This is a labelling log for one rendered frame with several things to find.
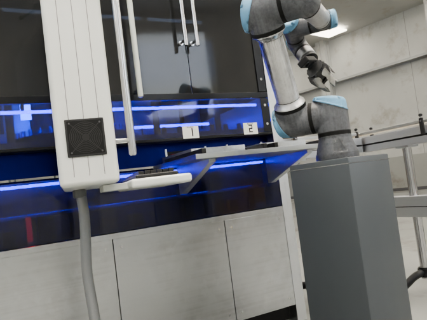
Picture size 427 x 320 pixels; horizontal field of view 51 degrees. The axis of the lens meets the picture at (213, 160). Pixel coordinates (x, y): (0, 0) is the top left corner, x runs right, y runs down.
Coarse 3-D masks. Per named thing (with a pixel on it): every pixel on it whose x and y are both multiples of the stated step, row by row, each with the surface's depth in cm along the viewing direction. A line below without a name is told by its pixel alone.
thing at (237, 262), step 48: (96, 240) 188; (144, 240) 197; (192, 240) 208; (240, 240) 219; (0, 288) 170; (48, 288) 177; (96, 288) 186; (144, 288) 195; (192, 288) 205; (240, 288) 217; (288, 288) 229
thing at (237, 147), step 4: (200, 148) 186; (208, 148) 188; (212, 148) 188; (216, 148) 189; (220, 148) 190; (224, 148) 191; (228, 148) 192; (232, 148) 193; (236, 148) 194; (240, 148) 195; (244, 148) 196; (180, 152) 194; (184, 152) 190; (208, 152) 187; (168, 156) 206; (172, 156) 202; (164, 160) 212
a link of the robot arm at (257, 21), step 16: (256, 0) 142; (272, 0) 140; (240, 16) 145; (256, 16) 143; (272, 16) 142; (256, 32) 147; (272, 32) 145; (272, 48) 149; (272, 64) 152; (288, 64) 154; (272, 80) 156; (288, 80) 155; (288, 96) 157; (272, 112) 166; (288, 112) 159; (304, 112) 160; (288, 128) 162; (304, 128) 161
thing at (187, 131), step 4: (184, 128) 212; (188, 128) 213; (196, 128) 215; (184, 132) 212; (188, 132) 213; (196, 132) 215; (184, 136) 212; (188, 136) 213; (192, 136) 213; (196, 136) 215
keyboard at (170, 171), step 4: (168, 168) 147; (172, 168) 147; (140, 172) 144; (144, 172) 145; (148, 172) 145; (152, 172) 145; (156, 172) 146; (160, 172) 145; (164, 172) 145; (168, 172) 146; (172, 172) 146; (176, 172) 146; (132, 176) 158; (136, 176) 142; (140, 176) 143; (144, 176) 143; (148, 176) 144; (152, 176) 144; (156, 176) 144; (124, 180) 175; (128, 180) 161
